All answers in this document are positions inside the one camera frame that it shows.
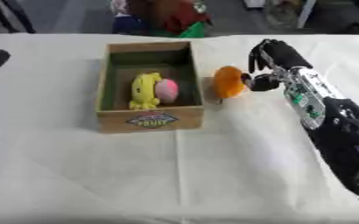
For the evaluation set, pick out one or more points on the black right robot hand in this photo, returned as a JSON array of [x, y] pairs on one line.
[[282, 55]]

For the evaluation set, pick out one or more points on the orange toy fruit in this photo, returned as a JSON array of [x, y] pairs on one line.
[[228, 81]]

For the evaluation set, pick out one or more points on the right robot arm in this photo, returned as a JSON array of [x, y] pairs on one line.
[[336, 122]]

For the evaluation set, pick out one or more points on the tan cardboard box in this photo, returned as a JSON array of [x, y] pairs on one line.
[[149, 87]]

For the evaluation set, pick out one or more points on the black tripod leg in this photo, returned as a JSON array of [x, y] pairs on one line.
[[11, 14]]

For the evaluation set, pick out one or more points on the pink toy ball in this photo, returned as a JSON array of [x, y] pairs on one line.
[[166, 90]]

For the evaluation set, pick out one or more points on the pile of colourful soft toys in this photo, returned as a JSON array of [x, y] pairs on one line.
[[159, 17]]

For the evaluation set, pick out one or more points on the yellow soft toy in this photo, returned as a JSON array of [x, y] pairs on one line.
[[144, 91]]

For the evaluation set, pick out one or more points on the white post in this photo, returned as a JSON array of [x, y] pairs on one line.
[[306, 13]]

